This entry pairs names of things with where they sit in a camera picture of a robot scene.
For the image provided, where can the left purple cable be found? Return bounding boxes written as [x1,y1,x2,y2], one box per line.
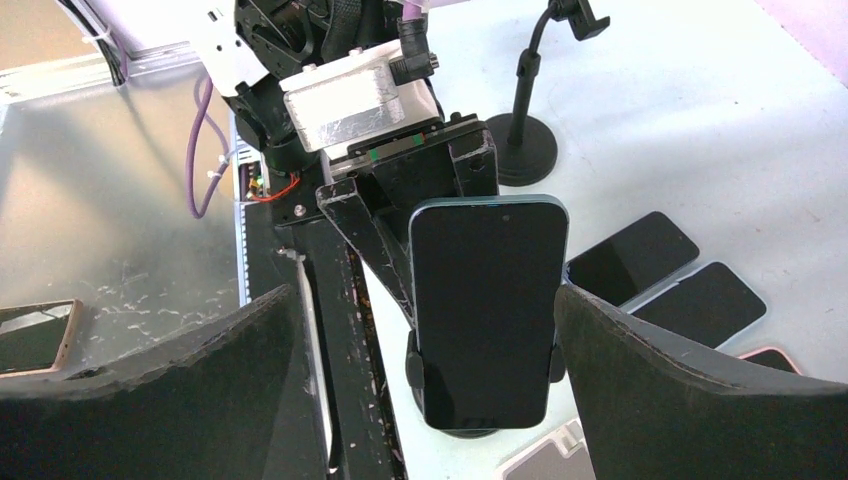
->
[185,0,439,221]

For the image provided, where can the pink phone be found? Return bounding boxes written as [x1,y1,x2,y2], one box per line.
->
[738,347,802,375]

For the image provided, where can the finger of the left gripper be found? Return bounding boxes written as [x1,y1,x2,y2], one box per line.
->
[450,129,499,197]
[315,178,415,325]

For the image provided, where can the teal phone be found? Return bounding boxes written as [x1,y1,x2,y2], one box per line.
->
[407,194,571,432]

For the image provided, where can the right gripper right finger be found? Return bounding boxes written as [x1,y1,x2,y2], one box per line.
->
[554,284,847,479]

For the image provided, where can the light blue phone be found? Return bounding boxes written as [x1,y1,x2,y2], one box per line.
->
[632,262,767,348]

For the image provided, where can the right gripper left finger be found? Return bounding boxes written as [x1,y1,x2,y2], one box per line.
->
[1,285,312,479]

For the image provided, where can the left controller board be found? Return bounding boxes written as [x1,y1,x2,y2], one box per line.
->
[238,162,301,203]

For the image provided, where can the white flat phone stand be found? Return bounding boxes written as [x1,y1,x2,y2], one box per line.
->
[494,417,596,480]

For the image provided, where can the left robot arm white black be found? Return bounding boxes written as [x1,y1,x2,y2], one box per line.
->
[183,1,498,318]

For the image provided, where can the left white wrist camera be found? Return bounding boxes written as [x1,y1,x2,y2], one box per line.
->
[279,40,439,158]

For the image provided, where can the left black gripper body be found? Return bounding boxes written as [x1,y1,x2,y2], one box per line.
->
[284,112,490,225]

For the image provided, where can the black round-base phone stand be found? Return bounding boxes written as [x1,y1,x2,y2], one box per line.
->
[485,0,612,188]

